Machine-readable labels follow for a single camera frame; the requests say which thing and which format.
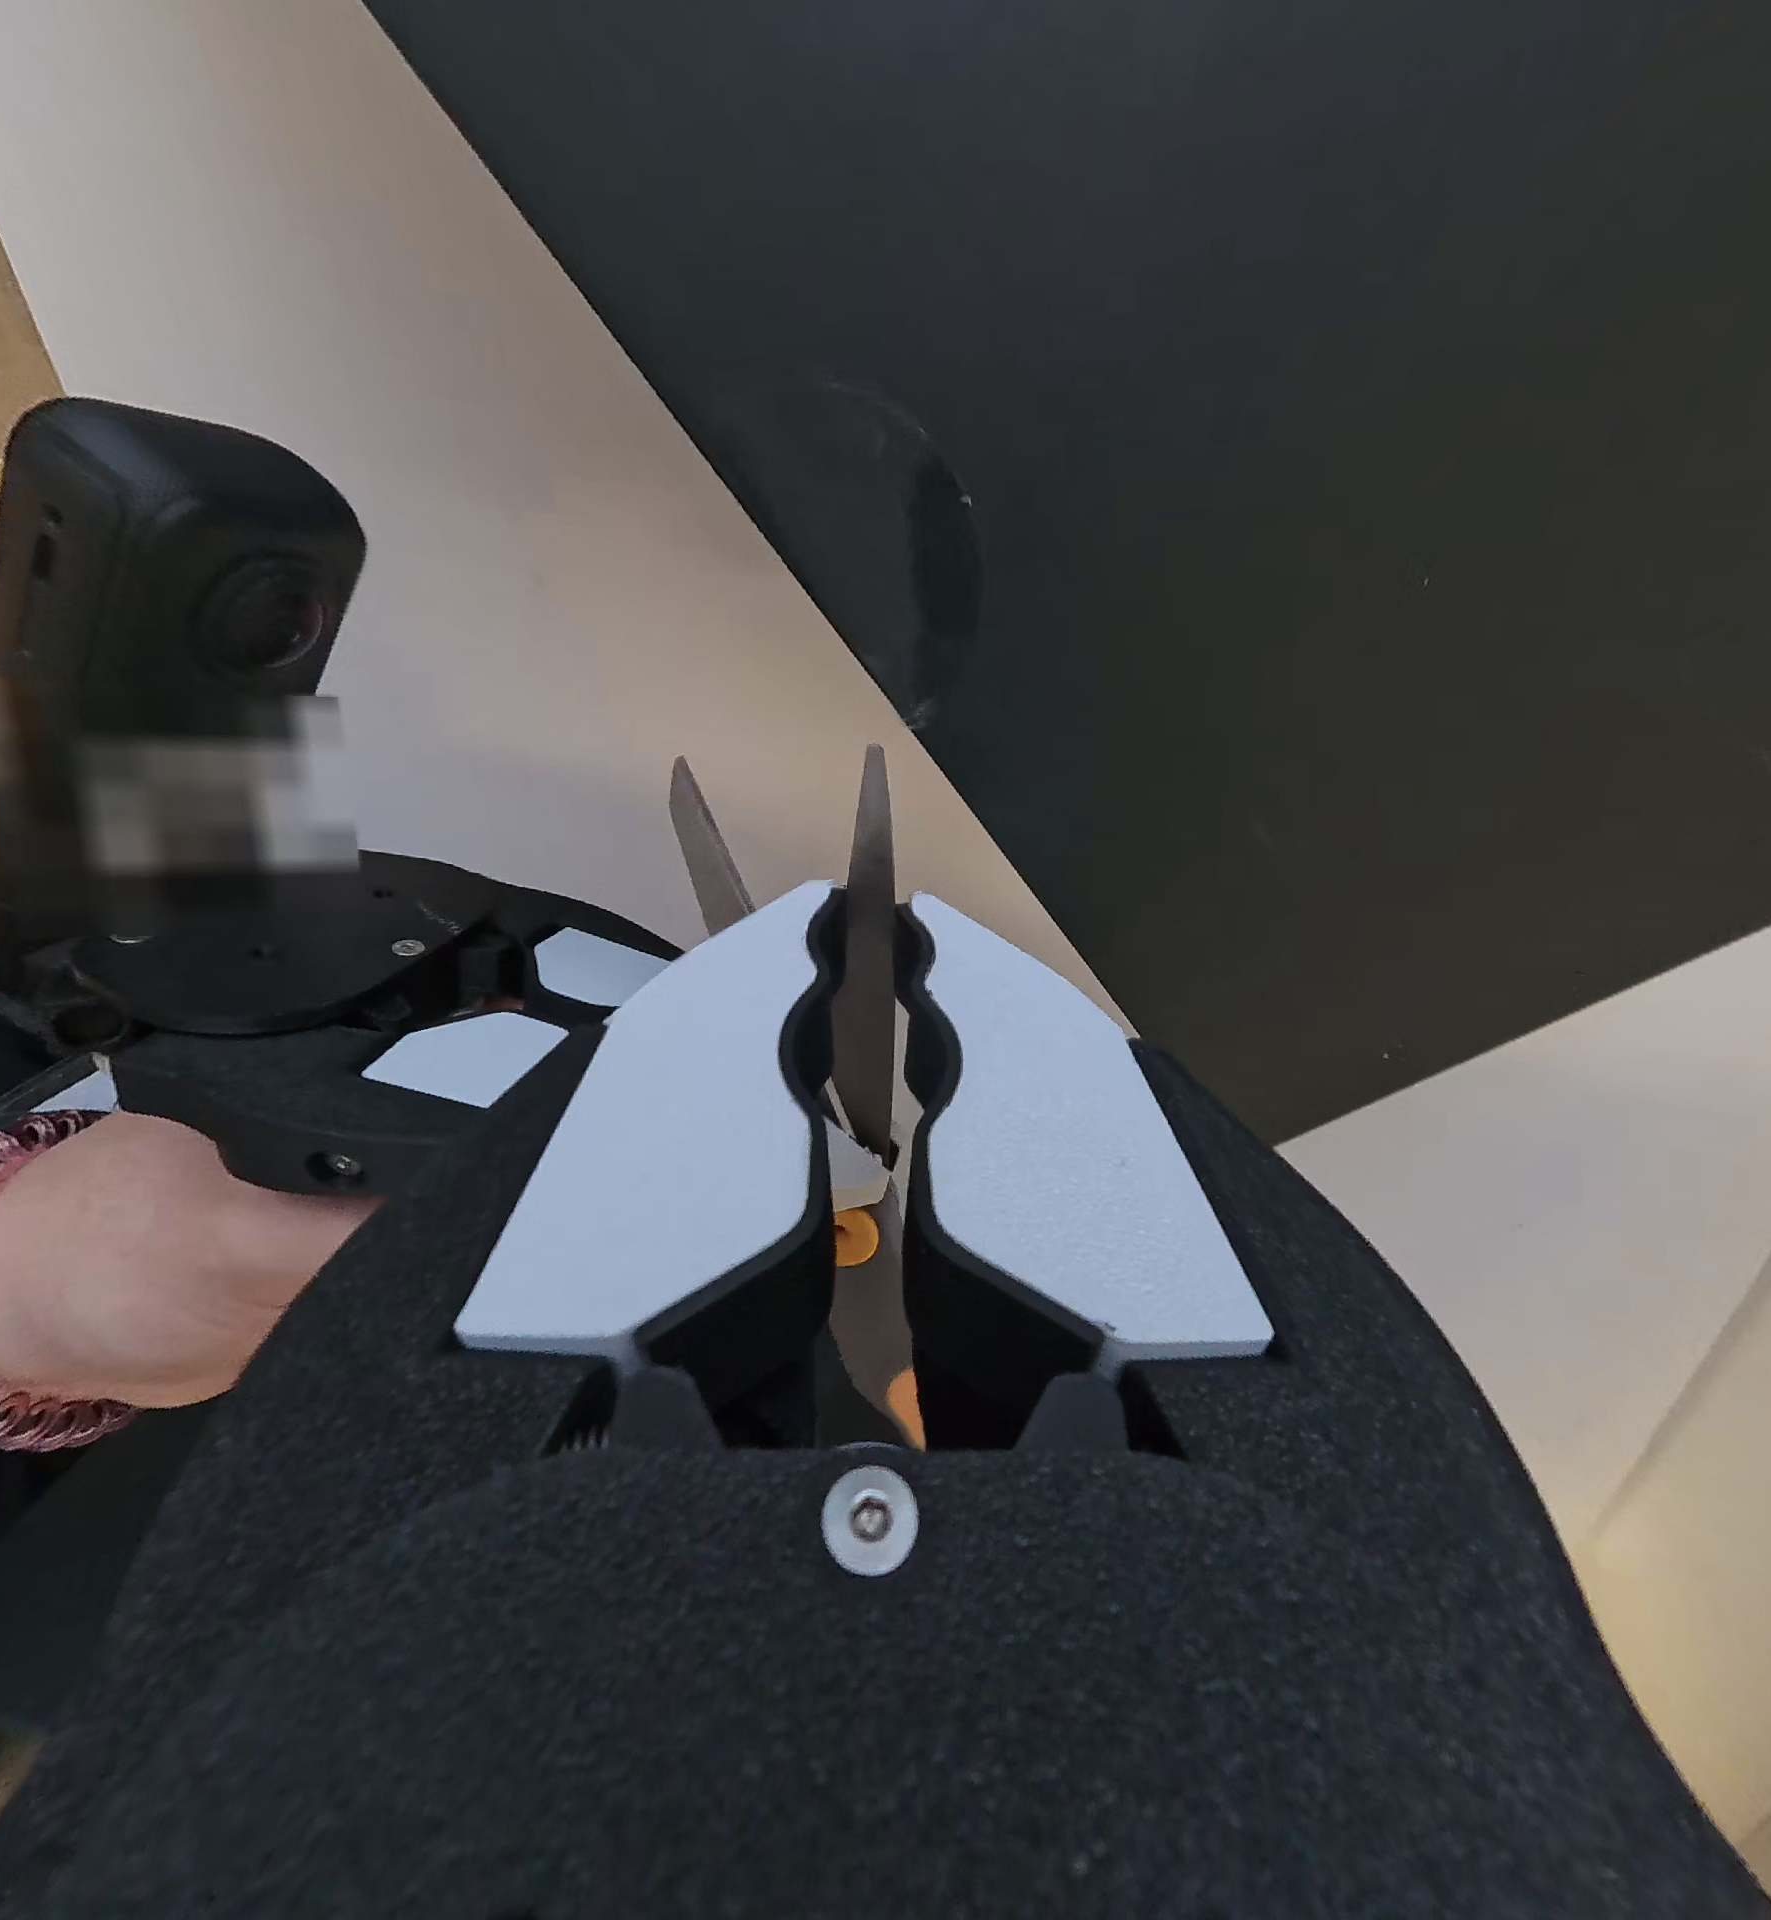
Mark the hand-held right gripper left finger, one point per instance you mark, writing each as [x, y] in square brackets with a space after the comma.
[646, 1140]

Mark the person's left hand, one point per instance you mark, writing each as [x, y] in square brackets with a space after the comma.
[151, 1274]

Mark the grey and orange scissors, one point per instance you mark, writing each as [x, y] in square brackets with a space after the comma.
[874, 931]

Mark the black box with purple print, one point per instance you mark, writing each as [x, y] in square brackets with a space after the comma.
[1276, 450]

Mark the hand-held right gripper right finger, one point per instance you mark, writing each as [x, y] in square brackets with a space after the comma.
[1080, 1170]

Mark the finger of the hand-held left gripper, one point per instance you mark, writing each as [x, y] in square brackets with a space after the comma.
[464, 1059]
[600, 968]

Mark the person's left forearm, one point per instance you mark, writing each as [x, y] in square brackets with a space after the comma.
[31, 1560]

